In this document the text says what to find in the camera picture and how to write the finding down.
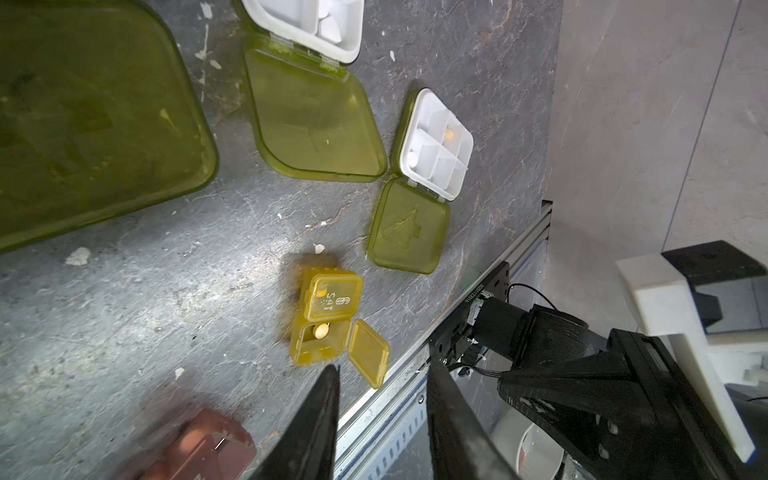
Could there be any yellow small pillbox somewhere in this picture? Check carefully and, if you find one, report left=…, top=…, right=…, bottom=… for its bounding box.
left=289, top=267, right=390, bottom=389

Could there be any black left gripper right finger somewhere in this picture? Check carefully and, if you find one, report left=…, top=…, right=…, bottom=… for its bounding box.
left=426, top=363, right=518, bottom=480

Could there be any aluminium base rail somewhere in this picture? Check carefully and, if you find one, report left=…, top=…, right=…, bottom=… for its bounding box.
left=333, top=201, right=552, bottom=479

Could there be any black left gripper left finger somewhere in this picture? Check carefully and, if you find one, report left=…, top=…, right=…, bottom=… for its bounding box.
left=250, top=365, right=340, bottom=479

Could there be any brown small pillbox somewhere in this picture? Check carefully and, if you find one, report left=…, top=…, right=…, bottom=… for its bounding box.
left=139, top=408, right=257, bottom=480

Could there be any small green pillbox centre right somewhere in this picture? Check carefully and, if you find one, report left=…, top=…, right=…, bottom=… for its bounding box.
left=367, top=88, right=474, bottom=275

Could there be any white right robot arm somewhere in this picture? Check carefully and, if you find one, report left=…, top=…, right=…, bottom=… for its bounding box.
left=471, top=240, right=767, bottom=479

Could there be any large green six-cell pillbox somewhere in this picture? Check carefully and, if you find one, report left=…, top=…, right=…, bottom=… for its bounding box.
left=1, top=1, right=219, bottom=251

